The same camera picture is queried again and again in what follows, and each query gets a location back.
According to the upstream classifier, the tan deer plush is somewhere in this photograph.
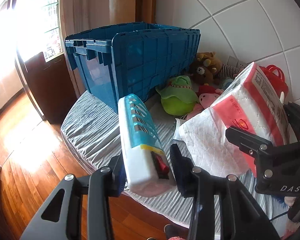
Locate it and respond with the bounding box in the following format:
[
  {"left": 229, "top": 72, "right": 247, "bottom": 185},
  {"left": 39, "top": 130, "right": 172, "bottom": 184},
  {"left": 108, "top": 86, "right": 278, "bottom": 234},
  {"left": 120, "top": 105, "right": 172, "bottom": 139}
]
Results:
[{"left": 196, "top": 51, "right": 223, "bottom": 73}]

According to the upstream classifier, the striped grey tablecloth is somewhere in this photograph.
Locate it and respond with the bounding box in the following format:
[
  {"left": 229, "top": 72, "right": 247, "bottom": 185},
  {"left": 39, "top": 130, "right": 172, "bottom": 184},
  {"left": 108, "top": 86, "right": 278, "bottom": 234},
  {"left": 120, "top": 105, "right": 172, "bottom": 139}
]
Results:
[{"left": 61, "top": 90, "right": 300, "bottom": 233}]

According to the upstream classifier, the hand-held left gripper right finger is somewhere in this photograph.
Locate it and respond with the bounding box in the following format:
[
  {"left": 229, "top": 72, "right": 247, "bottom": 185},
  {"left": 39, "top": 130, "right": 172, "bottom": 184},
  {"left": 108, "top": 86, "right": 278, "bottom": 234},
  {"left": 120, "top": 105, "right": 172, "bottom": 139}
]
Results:
[{"left": 170, "top": 144, "right": 278, "bottom": 240}]

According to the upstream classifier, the window with grille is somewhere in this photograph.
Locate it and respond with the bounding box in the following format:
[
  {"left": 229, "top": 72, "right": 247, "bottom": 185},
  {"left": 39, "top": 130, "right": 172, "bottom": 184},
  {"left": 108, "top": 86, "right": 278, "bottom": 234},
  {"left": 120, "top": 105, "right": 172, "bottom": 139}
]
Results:
[{"left": 0, "top": 0, "right": 65, "bottom": 93}]

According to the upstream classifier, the blue plastic crate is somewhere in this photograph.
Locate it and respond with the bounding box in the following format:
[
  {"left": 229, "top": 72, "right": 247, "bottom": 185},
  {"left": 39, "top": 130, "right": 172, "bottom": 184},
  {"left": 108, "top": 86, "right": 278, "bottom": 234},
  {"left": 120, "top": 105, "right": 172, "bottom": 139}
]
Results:
[{"left": 64, "top": 22, "right": 201, "bottom": 113}]

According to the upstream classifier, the pink pig plush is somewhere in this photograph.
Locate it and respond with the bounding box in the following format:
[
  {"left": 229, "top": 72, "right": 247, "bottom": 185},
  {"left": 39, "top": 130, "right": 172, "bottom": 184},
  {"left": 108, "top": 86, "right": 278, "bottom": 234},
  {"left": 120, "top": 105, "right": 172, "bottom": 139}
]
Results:
[{"left": 186, "top": 85, "right": 225, "bottom": 120}]

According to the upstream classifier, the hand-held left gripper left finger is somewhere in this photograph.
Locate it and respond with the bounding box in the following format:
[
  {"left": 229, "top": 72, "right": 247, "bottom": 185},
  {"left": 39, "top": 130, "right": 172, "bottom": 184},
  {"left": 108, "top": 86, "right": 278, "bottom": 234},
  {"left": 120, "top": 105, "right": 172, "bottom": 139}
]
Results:
[{"left": 20, "top": 155, "right": 127, "bottom": 240}]

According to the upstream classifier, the red toy suitcase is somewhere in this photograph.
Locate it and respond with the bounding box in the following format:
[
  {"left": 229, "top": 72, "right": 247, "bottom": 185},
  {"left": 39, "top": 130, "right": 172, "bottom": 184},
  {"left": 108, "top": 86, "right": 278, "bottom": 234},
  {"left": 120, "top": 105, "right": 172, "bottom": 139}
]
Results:
[{"left": 261, "top": 64, "right": 290, "bottom": 103}]

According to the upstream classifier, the white and blue electric device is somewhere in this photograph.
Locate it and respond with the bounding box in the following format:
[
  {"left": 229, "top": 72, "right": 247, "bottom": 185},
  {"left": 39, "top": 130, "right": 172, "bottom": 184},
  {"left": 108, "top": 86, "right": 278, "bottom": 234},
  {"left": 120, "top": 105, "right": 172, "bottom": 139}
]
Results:
[{"left": 117, "top": 94, "right": 177, "bottom": 194}]

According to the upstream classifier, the wooden door frame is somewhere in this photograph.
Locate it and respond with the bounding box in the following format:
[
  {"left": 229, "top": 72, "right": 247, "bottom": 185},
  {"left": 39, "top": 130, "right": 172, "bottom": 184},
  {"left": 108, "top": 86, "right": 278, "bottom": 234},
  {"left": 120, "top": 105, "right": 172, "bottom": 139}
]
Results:
[{"left": 109, "top": 0, "right": 157, "bottom": 27}]

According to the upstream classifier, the dark wooden cabinet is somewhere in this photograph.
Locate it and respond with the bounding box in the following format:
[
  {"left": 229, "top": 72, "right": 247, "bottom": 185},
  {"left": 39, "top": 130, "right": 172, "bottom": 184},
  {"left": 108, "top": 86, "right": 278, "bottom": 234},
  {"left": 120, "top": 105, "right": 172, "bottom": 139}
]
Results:
[{"left": 24, "top": 52, "right": 77, "bottom": 125}]

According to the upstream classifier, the brown bear plush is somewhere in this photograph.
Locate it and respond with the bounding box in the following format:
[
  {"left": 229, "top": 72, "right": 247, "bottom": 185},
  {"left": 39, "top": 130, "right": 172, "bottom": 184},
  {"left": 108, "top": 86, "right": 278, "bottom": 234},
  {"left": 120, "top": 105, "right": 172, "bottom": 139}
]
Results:
[{"left": 189, "top": 62, "right": 217, "bottom": 86}]

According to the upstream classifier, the green plush toy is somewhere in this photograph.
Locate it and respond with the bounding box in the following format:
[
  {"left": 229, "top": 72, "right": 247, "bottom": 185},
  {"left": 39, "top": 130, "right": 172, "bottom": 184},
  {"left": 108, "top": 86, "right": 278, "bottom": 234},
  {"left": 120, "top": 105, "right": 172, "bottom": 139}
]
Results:
[{"left": 155, "top": 75, "right": 200, "bottom": 116}]

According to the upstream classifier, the red label tissue pack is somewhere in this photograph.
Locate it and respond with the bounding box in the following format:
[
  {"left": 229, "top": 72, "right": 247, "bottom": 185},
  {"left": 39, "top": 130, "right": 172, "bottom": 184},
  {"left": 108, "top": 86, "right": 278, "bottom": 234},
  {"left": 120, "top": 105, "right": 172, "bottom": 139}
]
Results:
[{"left": 172, "top": 62, "right": 290, "bottom": 178}]

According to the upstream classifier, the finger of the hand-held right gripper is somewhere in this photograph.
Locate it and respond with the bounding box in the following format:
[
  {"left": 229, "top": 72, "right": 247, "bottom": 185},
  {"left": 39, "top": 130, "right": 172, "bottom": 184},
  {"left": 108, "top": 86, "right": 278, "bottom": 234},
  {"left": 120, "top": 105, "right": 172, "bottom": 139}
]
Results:
[
  {"left": 225, "top": 126, "right": 273, "bottom": 160},
  {"left": 284, "top": 101, "right": 300, "bottom": 140}
]

